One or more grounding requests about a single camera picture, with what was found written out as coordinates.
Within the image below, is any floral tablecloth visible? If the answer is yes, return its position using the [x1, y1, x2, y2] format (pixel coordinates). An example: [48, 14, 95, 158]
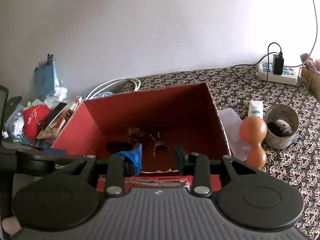
[124, 66, 320, 240]

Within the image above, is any black charger plug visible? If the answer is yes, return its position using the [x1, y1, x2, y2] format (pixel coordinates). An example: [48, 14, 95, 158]
[272, 53, 285, 76]

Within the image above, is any white coiled cable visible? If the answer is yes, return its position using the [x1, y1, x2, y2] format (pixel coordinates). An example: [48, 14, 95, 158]
[84, 78, 141, 101]

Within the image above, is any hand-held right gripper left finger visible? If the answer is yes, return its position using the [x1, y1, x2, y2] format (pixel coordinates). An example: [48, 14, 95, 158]
[67, 143, 143, 198]

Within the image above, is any orange gourd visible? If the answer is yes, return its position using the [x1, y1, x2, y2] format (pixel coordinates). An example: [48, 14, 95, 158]
[239, 116, 268, 170]

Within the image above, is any grey tin cup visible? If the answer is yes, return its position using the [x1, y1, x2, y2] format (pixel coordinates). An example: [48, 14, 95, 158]
[264, 104, 300, 150]

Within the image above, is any red cardboard box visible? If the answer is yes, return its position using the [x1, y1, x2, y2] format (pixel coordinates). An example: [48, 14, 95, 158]
[51, 81, 232, 196]

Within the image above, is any black charger cable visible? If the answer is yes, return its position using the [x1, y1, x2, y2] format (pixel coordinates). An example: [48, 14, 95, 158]
[231, 42, 283, 90]

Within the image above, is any black phone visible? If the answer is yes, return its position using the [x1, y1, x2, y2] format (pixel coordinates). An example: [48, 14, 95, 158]
[43, 102, 68, 130]

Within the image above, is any blue packet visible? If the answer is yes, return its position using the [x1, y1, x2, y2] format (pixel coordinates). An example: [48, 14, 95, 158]
[33, 53, 57, 100]

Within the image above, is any crumpled white paper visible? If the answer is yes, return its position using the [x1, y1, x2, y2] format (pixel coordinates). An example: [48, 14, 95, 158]
[44, 86, 68, 106]

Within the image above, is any white tube with blue label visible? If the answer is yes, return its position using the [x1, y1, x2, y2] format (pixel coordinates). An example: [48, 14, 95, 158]
[247, 100, 264, 120]

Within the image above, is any white power strip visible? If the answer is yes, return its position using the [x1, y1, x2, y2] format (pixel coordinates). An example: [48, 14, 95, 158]
[257, 61, 299, 86]

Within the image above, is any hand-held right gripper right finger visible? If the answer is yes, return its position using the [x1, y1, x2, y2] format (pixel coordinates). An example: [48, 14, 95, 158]
[173, 144, 258, 198]

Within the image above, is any translucent plastic lid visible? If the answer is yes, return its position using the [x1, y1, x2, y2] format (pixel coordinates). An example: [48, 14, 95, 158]
[217, 107, 251, 162]

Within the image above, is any red plush toy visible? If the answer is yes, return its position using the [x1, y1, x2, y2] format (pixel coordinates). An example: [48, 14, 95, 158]
[22, 104, 52, 140]

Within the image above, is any person's left hand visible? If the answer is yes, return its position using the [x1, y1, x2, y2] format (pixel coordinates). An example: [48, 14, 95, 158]
[2, 216, 22, 236]

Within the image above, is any white hanging cable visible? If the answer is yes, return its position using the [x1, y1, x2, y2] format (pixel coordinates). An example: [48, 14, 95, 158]
[287, 0, 318, 68]

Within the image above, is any black white object in cup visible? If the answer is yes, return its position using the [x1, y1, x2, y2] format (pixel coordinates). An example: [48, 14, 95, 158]
[267, 119, 293, 138]

